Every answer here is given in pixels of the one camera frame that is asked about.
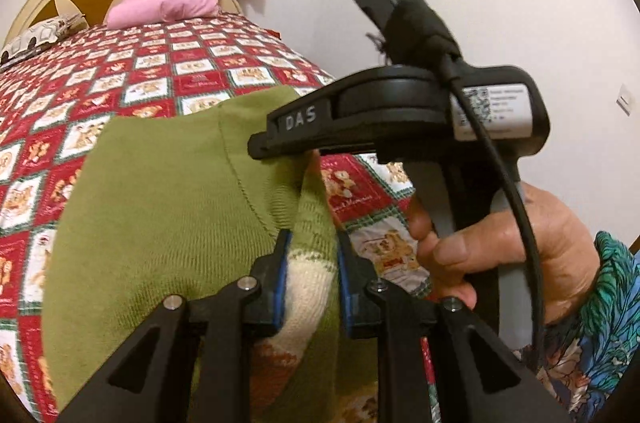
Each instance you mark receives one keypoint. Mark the person's right hand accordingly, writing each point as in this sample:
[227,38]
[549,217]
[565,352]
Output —
[569,260]

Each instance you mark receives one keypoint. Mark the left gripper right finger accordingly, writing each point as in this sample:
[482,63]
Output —
[360,315]

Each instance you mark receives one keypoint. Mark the floral sleeve forearm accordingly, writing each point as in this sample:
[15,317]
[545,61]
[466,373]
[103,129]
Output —
[587,353]

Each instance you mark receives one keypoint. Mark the black tracker with green light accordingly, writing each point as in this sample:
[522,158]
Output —
[412,32]

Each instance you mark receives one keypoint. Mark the pink pillow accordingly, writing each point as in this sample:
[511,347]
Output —
[129,13]

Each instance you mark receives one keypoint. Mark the green orange striped knit sweater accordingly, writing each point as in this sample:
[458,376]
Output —
[177,206]

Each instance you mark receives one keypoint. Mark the white wall switch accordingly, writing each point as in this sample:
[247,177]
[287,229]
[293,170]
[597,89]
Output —
[626,100]

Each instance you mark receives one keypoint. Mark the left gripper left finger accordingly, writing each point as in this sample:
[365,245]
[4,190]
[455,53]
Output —
[264,313]

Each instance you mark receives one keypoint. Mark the white patterned pillow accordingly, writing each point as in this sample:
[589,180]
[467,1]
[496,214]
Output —
[39,37]

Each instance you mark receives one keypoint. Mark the red teddy bear bedspread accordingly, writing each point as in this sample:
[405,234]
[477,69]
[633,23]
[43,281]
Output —
[54,107]

